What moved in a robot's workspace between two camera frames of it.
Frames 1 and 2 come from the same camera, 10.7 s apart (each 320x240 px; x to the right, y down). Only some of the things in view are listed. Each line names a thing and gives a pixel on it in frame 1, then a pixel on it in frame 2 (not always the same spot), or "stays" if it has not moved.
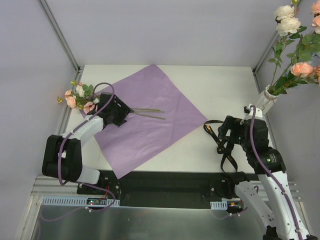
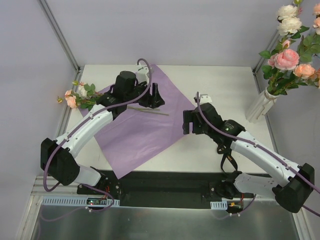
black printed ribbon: [221, 148] stays
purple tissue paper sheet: [162, 114] stays
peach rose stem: [300, 72] stays
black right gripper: [225, 128] -> [193, 122]
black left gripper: [122, 110] -> [149, 94]
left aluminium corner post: [58, 33] stays
